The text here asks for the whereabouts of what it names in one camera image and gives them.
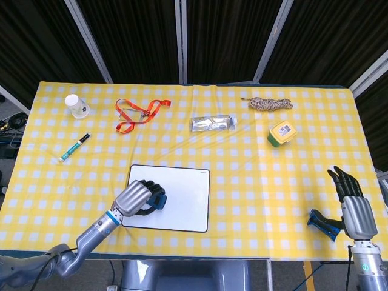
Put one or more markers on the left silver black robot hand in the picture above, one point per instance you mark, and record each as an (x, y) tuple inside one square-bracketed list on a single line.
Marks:
[(133, 198)]

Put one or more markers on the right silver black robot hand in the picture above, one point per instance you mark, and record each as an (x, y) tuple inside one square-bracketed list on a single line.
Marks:
[(359, 216)]

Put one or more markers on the blue whiteboard eraser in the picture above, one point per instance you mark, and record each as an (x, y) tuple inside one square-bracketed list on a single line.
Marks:
[(160, 202)]

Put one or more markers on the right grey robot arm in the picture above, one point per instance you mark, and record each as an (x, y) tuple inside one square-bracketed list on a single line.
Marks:
[(368, 266)]

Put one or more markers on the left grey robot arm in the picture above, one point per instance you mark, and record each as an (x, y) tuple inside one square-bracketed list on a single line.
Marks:
[(88, 235)]

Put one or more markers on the grey robot base column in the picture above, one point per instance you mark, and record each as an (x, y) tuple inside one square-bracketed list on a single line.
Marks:
[(185, 276)]

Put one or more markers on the small black-framed whiteboard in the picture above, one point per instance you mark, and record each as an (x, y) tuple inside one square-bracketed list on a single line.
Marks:
[(188, 200)]

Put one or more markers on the green white marker pen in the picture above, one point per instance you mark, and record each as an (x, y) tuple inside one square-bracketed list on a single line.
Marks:
[(72, 149)]

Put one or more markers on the clear plastic water bottle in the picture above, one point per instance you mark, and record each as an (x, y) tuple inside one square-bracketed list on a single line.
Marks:
[(209, 123)]

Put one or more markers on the white paper cup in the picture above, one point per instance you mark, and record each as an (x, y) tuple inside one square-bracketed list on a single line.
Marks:
[(77, 107)]

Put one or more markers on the yellow white checkered tablecloth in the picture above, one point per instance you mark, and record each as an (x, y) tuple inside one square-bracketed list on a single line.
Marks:
[(242, 182)]

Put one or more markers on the green container with yellow lid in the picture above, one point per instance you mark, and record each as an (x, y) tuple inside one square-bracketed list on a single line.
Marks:
[(282, 130)]

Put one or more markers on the silver partition frame post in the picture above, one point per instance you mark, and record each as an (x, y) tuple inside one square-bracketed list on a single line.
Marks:
[(181, 39), (272, 39), (12, 98), (88, 39), (369, 75)]

